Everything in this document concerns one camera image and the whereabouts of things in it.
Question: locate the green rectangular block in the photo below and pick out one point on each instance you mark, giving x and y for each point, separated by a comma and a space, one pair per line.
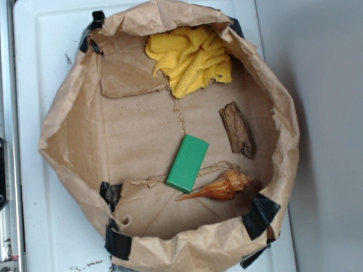
187, 163

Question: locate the brown paper lined bin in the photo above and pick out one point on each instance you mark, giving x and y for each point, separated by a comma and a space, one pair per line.
114, 129

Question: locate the metal frame rail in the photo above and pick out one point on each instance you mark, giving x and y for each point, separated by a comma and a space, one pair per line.
11, 231

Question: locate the orange spiral seashell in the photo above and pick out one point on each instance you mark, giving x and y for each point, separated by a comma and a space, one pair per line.
226, 187

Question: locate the brown bark wood piece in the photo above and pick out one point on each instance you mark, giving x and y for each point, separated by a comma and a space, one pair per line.
238, 130

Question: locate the yellow crumpled cloth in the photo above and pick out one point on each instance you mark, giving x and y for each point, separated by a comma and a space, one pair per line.
191, 57

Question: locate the white plastic tray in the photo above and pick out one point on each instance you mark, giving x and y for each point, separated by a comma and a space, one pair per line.
58, 236

